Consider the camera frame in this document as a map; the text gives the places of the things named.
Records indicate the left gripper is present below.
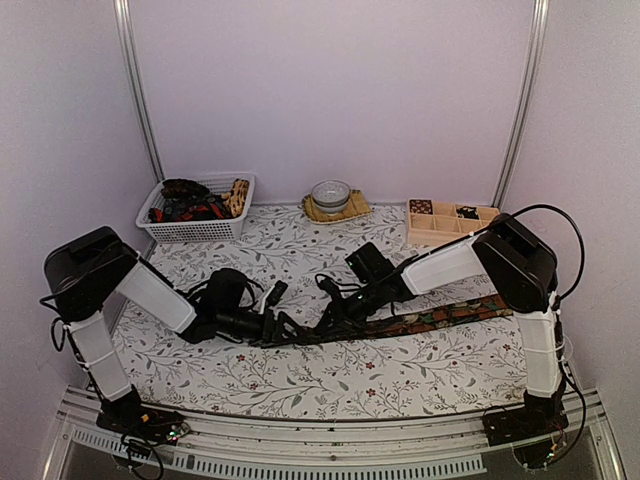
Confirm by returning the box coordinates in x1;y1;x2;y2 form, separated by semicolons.
217;307;309;349

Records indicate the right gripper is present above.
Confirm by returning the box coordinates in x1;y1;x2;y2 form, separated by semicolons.
316;280;385;336

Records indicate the brown green patterned tie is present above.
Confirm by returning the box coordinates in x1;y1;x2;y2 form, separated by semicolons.
279;293;515;347

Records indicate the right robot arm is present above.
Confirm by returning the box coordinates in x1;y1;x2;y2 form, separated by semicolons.
314;213;571;445

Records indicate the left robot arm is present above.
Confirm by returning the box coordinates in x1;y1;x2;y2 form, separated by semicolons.
40;226;311;434

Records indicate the yellow woven mat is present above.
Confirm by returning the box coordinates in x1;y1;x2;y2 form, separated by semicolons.
302;190;373;225

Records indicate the wooden compartment box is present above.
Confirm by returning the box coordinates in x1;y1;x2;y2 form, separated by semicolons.
406;200;500;247

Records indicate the white plastic basket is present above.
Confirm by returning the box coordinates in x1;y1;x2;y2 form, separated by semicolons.
135;172;256;243

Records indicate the floral tablecloth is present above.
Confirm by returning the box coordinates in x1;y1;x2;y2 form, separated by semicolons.
113;205;526;420

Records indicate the rolled dark patterned tie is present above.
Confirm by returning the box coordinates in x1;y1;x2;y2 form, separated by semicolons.
408;199;433;215

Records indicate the yellow spotted tie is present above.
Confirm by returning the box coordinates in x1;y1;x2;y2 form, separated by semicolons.
221;179;250;218

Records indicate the rolled black tie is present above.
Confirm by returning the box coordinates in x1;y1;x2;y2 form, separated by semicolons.
455;205;480;220

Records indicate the dark red patterned tie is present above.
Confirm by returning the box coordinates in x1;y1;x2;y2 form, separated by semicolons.
147;179;232;223

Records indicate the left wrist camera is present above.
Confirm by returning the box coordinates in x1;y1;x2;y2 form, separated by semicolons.
258;280;288;314

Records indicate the front metal rail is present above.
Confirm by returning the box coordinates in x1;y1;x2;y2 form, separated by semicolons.
43;388;626;479

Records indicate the right metal frame post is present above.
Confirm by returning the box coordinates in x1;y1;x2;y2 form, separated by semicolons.
492;0;550;208

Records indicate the metal frame post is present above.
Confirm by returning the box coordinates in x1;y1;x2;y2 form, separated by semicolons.
492;0;550;208
113;0;165;182

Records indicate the left metal frame post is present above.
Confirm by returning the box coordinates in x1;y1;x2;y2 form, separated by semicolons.
113;0;165;182

